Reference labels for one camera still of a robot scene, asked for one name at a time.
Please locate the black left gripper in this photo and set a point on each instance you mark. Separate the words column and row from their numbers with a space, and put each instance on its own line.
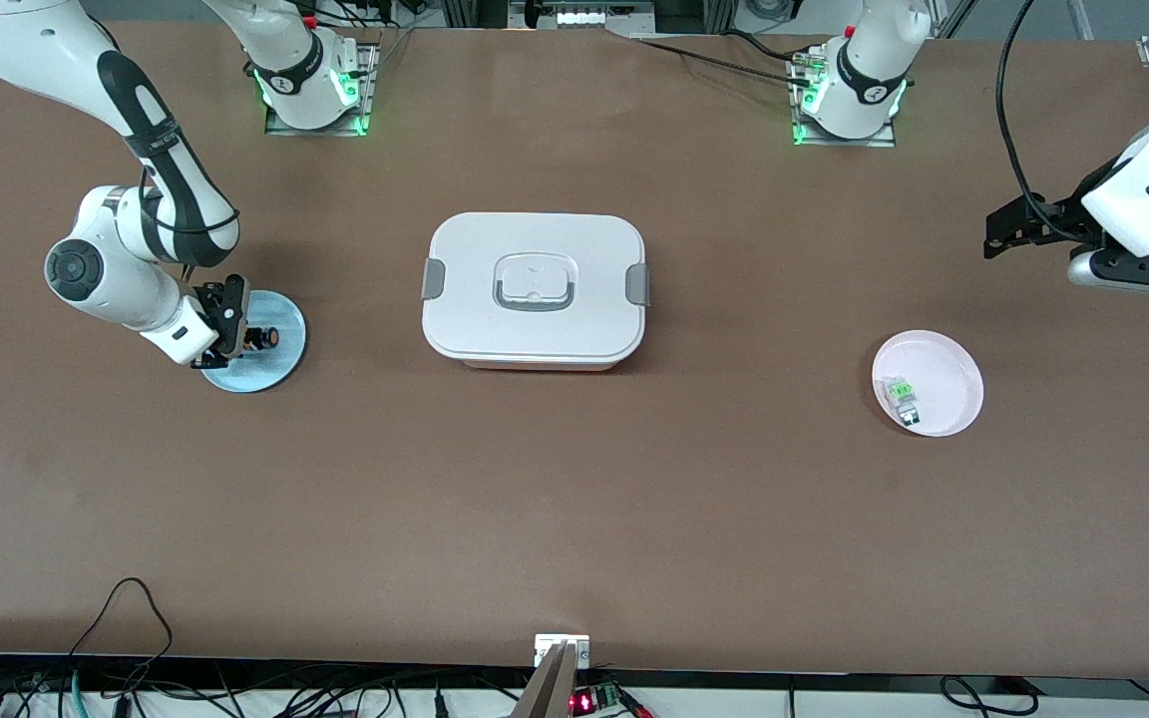
column 1061, row 215

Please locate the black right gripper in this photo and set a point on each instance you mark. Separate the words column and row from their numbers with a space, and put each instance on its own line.
column 233, row 311

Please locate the orange and black switch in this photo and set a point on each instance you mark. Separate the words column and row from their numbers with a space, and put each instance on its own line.
column 263, row 338

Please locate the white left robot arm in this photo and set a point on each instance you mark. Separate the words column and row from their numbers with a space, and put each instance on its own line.
column 1143, row 194

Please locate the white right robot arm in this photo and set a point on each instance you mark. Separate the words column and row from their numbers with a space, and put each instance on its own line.
column 106, row 279

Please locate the light blue round plate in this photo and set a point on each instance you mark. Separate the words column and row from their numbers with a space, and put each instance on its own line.
column 275, row 369

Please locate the pink round plate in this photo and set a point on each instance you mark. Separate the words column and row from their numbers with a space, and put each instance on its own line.
column 944, row 359

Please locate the white lunch box grey clips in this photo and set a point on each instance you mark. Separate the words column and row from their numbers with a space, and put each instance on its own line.
column 535, row 239

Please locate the white lit power strip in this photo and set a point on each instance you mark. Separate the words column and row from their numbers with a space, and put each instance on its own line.
column 604, row 17

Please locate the red led display module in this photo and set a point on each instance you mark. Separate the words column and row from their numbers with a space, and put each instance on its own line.
column 589, row 701

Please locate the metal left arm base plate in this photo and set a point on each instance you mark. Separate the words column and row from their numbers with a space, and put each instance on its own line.
column 884, row 140

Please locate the green push button switch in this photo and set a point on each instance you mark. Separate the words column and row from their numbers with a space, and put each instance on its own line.
column 903, row 399

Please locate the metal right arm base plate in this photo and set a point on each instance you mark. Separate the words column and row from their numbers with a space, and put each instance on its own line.
column 367, row 90

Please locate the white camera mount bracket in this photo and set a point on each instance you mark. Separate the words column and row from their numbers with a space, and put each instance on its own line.
column 562, row 641

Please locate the aluminium camera mount bar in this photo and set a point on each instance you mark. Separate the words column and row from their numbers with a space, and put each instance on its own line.
column 545, row 688

